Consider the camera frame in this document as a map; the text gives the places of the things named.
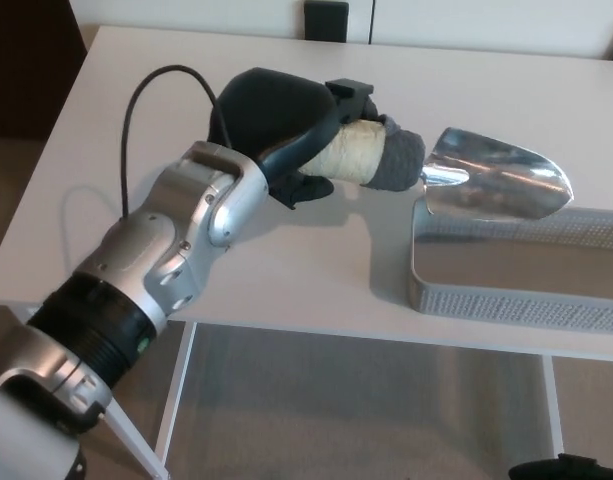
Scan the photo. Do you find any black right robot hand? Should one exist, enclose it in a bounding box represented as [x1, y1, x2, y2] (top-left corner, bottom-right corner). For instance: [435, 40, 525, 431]
[507, 453, 603, 480]

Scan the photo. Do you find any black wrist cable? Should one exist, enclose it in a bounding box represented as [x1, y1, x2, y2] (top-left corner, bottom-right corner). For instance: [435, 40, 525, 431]
[120, 64, 233, 222]

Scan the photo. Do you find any white cabinet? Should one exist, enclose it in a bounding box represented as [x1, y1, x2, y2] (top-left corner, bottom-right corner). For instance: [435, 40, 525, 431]
[73, 0, 613, 62]

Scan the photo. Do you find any white metal-frame desk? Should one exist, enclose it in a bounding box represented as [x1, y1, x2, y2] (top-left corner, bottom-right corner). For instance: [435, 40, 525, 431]
[0, 25, 613, 480]

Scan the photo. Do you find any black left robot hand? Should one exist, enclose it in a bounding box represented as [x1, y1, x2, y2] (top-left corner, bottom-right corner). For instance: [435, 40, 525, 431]
[207, 66, 383, 212]

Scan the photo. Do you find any dark brown cabinet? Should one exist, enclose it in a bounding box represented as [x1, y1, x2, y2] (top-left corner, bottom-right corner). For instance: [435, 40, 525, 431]
[0, 0, 91, 139]

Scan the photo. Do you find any steel trowel with handle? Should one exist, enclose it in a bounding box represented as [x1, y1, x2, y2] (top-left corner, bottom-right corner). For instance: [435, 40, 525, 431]
[299, 113, 574, 222]

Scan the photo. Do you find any grey perforated plastic tray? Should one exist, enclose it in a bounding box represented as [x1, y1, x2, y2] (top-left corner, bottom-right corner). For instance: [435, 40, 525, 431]
[407, 201, 613, 335]

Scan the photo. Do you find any black cabinet handle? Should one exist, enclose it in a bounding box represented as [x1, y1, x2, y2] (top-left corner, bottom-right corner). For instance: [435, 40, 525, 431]
[303, 0, 350, 44]

